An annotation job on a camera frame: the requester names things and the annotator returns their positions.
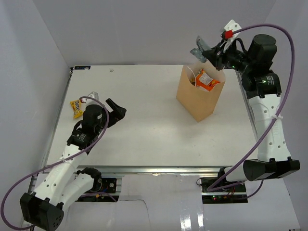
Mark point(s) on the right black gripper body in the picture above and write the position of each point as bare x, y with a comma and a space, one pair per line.
232, 58

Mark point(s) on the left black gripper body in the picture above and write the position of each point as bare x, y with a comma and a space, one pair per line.
113, 118

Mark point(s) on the silver grey foil packet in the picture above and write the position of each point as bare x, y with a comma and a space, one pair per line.
201, 47

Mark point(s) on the orange white snack bag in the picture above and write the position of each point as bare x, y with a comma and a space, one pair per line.
204, 82

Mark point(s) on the yellow M&M's packet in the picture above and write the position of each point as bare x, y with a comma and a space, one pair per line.
76, 106

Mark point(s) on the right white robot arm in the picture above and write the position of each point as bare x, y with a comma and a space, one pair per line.
269, 158

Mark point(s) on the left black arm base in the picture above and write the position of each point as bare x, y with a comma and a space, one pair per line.
107, 185

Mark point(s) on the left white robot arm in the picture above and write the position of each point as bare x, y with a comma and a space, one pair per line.
45, 206

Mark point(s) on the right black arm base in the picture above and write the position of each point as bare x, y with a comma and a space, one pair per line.
205, 183

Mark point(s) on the brown paper bag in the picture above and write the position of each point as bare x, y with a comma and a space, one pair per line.
199, 103

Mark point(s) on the left table logo sticker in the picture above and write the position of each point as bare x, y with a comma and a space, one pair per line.
82, 67

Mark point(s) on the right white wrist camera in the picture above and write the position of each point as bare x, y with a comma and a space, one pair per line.
229, 34

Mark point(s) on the aluminium table frame rail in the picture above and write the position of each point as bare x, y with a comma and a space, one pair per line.
157, 134

